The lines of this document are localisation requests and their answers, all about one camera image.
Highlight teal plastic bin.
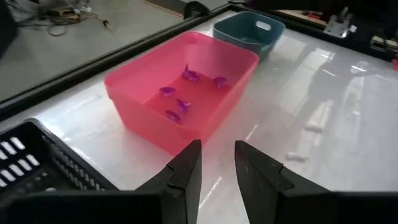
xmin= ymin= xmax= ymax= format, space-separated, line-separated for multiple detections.
xmin=213 ymin=11 xmax=286 ymax=60

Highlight purple plastic toy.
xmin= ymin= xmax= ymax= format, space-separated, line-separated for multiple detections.
xmin=181 ymin=63 xmax=201 ymax=83
xmin=176 ymin=98 xmax=193 ymax=113
xmin=213 ymin=76 xmax=228 ymax=90
xmin=159 ymin=86 xmax=177 ymax=98
xmin=165 ymin=109 xmax=182 ymax=124

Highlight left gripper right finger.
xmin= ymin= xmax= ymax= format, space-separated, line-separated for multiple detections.
xmin=234 ymin=140 xmax=398 ymax=224

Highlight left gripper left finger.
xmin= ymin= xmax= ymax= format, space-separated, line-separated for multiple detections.
xmin=0 ymin=139 xmax=203 ymax=224

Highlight tangled floor cables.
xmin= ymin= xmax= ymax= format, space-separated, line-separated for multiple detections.
xmin=9 ymin=0 xmax=113 ymax=37

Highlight black frame clamp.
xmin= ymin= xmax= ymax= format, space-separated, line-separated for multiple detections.
xmin=183 ymin=1 xmax=212 ymax=19

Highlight black slotted basket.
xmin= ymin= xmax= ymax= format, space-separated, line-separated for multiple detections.
xmin=0 ymin=118 xmax=119 ymax=203

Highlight metal bracket plate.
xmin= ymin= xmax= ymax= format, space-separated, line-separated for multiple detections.
xmin=323 ymin=6 xmax=358 ymax=39

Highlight pink plastic bin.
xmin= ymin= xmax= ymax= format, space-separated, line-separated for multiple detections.
xmin=104 ymin=30 xmax=261 ymax=156

